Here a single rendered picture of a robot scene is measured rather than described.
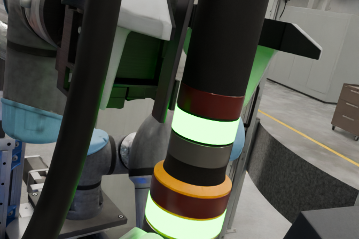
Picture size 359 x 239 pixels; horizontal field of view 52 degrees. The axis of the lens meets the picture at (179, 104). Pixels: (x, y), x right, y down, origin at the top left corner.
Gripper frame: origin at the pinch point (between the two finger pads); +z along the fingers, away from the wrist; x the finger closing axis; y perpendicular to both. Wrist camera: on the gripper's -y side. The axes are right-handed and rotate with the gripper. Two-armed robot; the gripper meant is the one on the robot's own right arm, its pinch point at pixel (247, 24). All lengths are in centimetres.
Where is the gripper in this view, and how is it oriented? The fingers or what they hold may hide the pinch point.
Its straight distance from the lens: 17.2
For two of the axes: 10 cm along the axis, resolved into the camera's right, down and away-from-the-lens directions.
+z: 5.6, 3.2, -7.6
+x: -8.0, 0.0, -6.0
